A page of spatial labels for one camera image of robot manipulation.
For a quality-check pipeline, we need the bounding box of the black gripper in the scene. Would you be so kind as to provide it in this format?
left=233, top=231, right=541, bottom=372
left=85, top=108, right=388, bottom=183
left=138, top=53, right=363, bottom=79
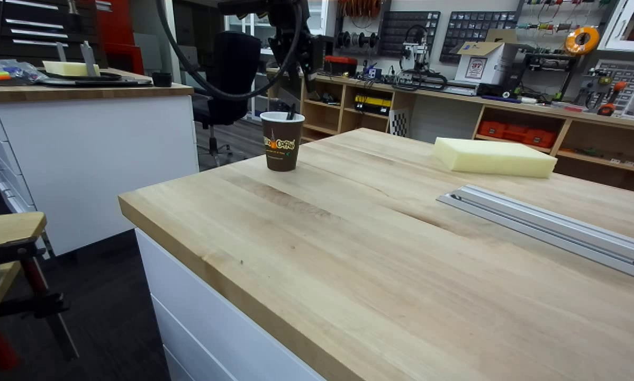
left=267, top=0, right=334, bottom=95

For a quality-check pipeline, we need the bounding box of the brown paper cup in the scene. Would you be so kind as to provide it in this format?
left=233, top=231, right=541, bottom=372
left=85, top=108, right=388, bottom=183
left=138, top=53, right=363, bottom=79
left=260, top=111, right=306, bottom=173

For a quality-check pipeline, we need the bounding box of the red and black tool case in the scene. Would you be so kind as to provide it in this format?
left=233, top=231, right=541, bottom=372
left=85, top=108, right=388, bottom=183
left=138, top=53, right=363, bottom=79
left=323, top=55, right=359, bottom=77

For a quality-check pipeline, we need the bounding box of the yellow and black case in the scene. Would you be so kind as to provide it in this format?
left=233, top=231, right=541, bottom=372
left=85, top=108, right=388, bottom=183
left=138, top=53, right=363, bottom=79
left=354, top=94, right=393, bottom=115

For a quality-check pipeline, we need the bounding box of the black office chair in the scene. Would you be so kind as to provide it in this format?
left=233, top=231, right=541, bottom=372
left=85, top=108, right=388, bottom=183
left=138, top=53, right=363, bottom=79
left=192, top=31, right=263, bottom=166

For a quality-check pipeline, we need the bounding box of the small desktop machine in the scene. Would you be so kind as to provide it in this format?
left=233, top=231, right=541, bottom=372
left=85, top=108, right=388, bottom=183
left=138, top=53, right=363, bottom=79
left=396, top=24, right=449, bottom=92

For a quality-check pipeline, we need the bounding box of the checkerboard card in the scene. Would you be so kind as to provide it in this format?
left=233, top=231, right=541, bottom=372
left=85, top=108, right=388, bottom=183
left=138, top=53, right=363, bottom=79
left=389, top=108, right=411, bottom=139

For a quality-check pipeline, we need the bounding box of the white cardboard box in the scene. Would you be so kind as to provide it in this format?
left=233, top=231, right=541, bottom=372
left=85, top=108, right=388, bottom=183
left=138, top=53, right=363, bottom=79
left=450, top=29, right=530, bottom=86

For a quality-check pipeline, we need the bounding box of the red tool cabinet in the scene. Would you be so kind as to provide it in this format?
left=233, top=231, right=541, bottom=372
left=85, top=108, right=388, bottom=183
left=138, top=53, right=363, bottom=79
left=94, top=0, right=146, bottom=76

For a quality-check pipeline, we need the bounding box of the wooden workbench with shelves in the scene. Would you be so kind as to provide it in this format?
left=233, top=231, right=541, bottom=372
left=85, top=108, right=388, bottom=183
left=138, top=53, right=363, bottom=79
left=267, top=68, right=634, bottom=194

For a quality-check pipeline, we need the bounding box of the large yellow foam block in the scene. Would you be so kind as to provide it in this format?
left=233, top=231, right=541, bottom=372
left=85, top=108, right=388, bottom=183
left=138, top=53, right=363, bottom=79
left=434, top=137, right=558, bottom=179

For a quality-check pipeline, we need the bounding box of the black flat tray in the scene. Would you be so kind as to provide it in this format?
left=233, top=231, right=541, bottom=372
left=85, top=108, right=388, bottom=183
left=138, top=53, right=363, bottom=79
left=35, top=71, right=154, bottom=88

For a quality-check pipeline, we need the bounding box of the row of orange bins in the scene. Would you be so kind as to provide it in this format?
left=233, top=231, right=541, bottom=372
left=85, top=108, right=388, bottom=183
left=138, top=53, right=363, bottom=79
left=477, top=120, right=558, bottom=149

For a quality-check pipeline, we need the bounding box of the white cabinet with wooden top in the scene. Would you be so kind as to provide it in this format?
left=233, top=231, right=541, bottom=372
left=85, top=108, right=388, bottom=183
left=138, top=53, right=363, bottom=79
left=0, top=68, right=200, bottom=258

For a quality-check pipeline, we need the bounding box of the small yellow foam block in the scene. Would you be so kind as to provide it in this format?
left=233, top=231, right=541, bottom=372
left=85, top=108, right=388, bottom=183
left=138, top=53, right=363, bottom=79
left=42, top=60, right=101, bottom=78

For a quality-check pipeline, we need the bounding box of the orange filament spool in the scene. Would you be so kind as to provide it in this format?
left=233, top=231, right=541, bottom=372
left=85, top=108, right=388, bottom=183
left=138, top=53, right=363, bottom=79
left=564, top=25, right=601, bottom=57

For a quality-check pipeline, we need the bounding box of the black drawer cabinet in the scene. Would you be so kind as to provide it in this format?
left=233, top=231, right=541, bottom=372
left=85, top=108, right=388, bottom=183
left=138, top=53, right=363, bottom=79
left=0, top=0, right=102, bottom=68

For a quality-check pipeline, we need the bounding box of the plastic bag of markers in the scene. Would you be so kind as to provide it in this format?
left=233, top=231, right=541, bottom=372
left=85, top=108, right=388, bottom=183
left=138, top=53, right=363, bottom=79
left=0, top=59, right=49, bottom=86

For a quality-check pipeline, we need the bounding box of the wooden stool with red legs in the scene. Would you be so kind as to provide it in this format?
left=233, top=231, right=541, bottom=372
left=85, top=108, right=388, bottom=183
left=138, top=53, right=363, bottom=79
left=0, top=211, right=80, bottom=373

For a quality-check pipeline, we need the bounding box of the row of wall bin racks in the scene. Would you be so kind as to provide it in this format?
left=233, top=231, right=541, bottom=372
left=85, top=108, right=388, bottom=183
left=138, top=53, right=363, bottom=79
left=378, top=10, right=520, bottom=65

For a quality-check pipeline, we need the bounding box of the grey metal bracket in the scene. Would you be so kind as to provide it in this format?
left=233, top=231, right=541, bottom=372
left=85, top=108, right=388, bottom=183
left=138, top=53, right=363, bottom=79
left=80, top=41, right=97, bottom=78

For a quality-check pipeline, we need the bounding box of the aluminium rail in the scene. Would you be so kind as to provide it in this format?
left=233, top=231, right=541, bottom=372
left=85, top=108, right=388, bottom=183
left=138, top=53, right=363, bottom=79
left=436, top=184, right=634, bottom=285

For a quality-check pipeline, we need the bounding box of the white wall cabinet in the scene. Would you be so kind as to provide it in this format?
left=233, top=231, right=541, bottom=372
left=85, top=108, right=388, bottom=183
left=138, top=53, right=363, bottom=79
left=599, top=0, right=634, bottom=54

